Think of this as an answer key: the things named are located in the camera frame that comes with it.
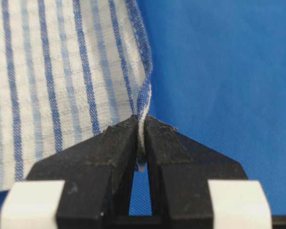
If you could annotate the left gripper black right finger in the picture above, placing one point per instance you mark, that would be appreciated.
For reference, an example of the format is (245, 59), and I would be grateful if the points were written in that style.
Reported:
(195, 187)

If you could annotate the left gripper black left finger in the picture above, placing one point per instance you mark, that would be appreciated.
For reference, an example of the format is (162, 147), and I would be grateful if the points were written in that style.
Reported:
(79, 187)

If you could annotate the blue striped white towel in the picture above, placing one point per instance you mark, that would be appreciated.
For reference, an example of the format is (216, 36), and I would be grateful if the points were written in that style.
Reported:
(68, 70)

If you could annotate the blue table cloth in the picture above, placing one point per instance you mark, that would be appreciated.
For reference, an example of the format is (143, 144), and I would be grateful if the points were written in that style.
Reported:
(219, 77)

